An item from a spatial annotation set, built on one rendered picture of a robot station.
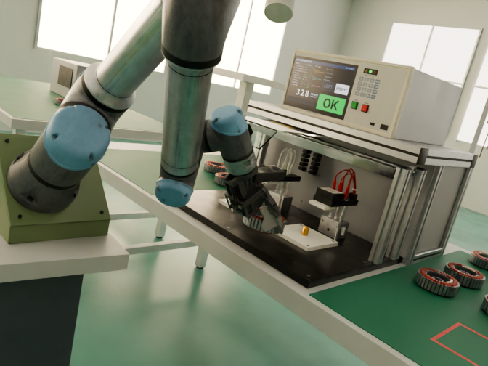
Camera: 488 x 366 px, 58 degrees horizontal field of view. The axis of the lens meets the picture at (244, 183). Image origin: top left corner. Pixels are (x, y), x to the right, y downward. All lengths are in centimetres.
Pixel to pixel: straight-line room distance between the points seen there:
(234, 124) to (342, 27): 835
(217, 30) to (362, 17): 854
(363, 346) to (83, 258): 61
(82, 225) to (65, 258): 12
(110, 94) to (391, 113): 78
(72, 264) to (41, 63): 488
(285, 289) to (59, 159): 57
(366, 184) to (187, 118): 87
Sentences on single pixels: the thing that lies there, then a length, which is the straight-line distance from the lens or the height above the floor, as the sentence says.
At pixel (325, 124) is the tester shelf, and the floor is 110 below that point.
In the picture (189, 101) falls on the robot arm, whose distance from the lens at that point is 74.
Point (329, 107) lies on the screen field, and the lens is 146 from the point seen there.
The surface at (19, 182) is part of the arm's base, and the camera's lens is 103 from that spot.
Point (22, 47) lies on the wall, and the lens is 571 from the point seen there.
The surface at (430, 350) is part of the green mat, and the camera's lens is 102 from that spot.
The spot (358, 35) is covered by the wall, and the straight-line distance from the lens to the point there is 912.
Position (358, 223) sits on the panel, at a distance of 153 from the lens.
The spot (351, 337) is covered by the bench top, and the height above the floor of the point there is 73.
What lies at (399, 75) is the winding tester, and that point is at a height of 129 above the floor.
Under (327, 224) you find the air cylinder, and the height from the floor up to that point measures 80.
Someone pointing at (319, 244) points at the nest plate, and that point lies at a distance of 130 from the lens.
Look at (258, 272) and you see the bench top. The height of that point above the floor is 73.
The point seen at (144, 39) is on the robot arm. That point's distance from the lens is 86.
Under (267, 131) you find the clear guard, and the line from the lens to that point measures 129.
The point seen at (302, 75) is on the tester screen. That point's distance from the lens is 155.
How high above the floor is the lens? 119
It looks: 13 degrees down
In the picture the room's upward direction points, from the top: 13 degrees clockwise
